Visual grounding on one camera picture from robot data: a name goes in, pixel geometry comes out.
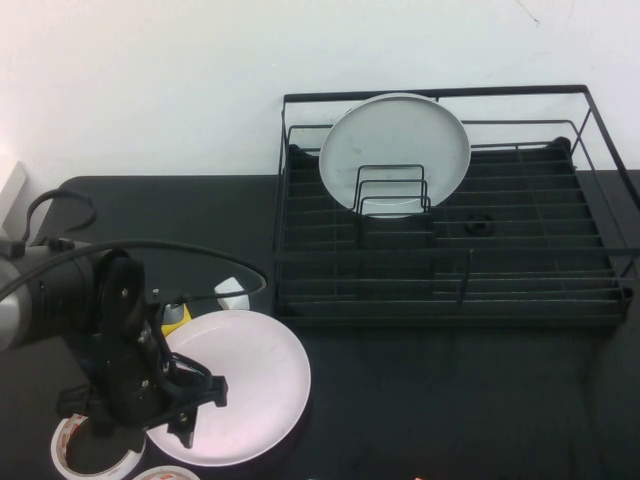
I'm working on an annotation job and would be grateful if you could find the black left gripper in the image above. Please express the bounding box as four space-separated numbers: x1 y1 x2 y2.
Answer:
56 298 230 450

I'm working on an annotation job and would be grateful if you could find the pale pink round plate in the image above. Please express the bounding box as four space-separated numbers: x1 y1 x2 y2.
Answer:
144 309 312 469

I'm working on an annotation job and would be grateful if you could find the white grey round plate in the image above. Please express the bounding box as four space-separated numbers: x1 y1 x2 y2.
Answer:
318 92 472 221

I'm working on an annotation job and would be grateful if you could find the white double-sided tape roll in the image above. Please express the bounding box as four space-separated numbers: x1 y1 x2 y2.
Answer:
49 412 147 480
132 464 201 480

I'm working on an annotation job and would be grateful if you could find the yellow foam cube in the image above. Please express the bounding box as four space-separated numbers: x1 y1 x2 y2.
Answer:
162 302 194 337

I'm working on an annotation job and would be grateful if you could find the white foam cube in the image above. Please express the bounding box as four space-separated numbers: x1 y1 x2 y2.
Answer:
213 276 251 311

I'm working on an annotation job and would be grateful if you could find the white side panel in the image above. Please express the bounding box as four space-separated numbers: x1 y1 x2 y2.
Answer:
0 161 29 242

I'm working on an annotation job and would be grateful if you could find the black round drain plug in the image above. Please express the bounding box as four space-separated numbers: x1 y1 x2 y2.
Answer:
463 212 496 237

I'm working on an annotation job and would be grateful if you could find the long black arm cable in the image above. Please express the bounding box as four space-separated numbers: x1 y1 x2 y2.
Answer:
0 238 269 304

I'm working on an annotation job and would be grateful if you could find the short black looped cable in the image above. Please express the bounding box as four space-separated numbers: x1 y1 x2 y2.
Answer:
0 188 99 257

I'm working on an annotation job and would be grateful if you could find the black wire dish rack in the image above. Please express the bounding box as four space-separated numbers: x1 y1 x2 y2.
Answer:
272 83 640 329

